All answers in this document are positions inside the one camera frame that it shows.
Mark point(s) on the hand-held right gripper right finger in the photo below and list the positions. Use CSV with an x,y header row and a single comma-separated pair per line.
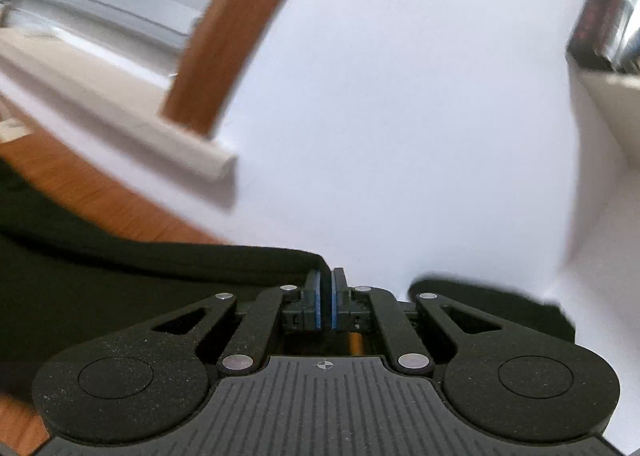
x,y
336,306

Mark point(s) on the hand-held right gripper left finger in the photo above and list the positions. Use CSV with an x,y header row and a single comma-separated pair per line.
x,y
320,306

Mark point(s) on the black knit sweater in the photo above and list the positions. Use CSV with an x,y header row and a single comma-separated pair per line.
x,y
100,296

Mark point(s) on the beige window sill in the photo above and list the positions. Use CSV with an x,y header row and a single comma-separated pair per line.
x,y
125,121

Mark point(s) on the black book red print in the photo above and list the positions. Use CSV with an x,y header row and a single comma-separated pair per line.
x,y
595,11

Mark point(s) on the stack of books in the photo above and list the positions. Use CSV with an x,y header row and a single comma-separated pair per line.
x,y
627,36

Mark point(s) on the wooden window frame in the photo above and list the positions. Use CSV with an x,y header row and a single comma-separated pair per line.
x,y
220,36

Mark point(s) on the white wall shelf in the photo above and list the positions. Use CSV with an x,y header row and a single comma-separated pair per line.
x,y
615,96

